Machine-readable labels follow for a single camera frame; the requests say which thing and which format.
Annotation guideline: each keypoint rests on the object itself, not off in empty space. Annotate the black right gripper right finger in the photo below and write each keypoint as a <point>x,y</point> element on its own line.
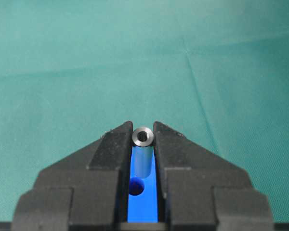
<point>200,191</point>

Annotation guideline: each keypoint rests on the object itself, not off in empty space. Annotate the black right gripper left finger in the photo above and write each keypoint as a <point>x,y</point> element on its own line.
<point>85,191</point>

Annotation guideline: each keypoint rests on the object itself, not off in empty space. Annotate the silver metal shaft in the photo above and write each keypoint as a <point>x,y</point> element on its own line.
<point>143,139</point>

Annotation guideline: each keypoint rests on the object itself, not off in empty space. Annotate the blue plastic gear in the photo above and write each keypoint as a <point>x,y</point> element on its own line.
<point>142,202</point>

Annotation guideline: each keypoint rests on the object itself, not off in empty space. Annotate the green table cloth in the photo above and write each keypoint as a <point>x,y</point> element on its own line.
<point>215,70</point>

